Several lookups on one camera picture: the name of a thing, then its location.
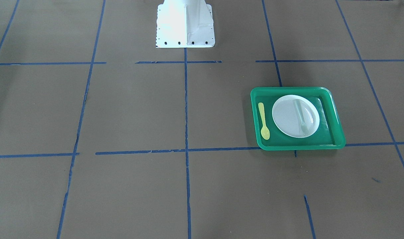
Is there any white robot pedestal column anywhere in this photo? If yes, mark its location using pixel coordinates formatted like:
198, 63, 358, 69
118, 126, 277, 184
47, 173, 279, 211
155, 0, 216, 48

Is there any yellow plastic spoon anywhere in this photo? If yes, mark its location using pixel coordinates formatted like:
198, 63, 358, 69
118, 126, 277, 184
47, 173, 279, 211
257, 102, 270, 140

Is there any green plastic tray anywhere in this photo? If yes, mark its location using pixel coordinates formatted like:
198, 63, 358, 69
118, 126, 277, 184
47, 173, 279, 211
250, 87, 346, 151

